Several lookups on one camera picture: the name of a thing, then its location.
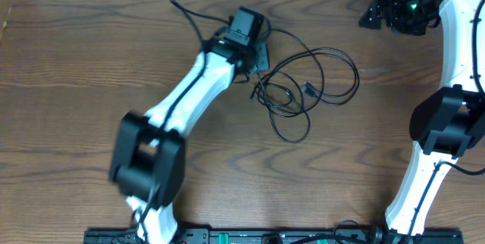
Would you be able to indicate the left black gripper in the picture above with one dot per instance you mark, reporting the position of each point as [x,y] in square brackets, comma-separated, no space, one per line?
[263,64]

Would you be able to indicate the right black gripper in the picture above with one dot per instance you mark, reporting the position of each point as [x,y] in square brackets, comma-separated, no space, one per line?
[392,4]

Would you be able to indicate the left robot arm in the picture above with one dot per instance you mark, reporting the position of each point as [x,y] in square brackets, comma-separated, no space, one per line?
[148,163]

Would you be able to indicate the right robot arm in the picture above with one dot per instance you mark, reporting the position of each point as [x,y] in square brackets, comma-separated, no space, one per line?
[444,125]

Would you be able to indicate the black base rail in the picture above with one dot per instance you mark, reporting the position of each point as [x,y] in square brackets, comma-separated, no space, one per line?
[206,236]

